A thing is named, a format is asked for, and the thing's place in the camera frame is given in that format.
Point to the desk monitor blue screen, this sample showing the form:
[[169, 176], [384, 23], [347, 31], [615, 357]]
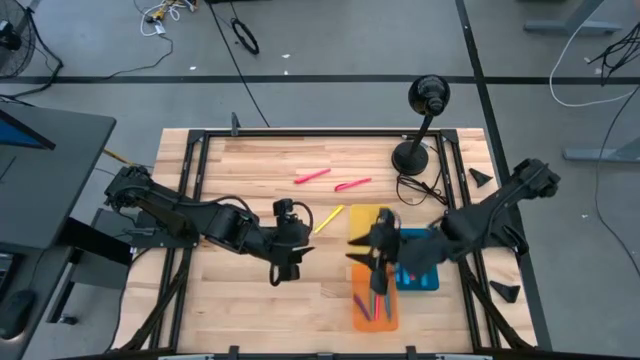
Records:
[[20, 137]]

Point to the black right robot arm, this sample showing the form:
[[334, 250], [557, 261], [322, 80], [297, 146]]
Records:
[[480, 220]]

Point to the black aluminium rig frame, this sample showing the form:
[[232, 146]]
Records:
[[325, 133]]

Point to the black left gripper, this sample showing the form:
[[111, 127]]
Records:
[[282, 245]]

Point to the black triangular bracket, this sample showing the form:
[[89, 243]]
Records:
[[506, 292], [480, 177]]

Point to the purple marker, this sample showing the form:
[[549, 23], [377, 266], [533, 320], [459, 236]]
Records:
[[362, 307]]

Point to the grey desk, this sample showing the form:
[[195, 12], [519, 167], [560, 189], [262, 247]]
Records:
[[60, 175]]

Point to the black floor fan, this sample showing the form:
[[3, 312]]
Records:
[[6, 39]]

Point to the grey table foot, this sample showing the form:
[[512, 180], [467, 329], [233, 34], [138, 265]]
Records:
[[600, 152], [570, 26]]

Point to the black computer mouse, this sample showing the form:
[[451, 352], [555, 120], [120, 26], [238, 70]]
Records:
[[15, 312]]

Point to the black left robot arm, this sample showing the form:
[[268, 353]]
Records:
[[165, 210]]

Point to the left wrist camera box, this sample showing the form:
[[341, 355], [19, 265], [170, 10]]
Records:
[[284, 209]]

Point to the yellow plastic bin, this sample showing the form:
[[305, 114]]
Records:
[[360, 220]]

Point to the yellow marker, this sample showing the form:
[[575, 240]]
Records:
[[329, 219]]

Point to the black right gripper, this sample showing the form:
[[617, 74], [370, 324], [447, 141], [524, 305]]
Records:
[[385, 250]]

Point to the orange plastic bin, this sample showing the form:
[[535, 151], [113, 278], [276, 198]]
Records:
[[375, 325]]

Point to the pink marker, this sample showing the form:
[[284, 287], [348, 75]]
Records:
[[377, 309], [312, 176], [352, 184]]

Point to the green marker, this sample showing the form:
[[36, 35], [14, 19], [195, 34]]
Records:
[[372, 306]]

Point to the teal marker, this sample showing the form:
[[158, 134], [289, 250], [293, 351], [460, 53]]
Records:
[[388, 307]]

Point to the blue plastic bin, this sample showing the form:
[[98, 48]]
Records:
[[419, 286]]

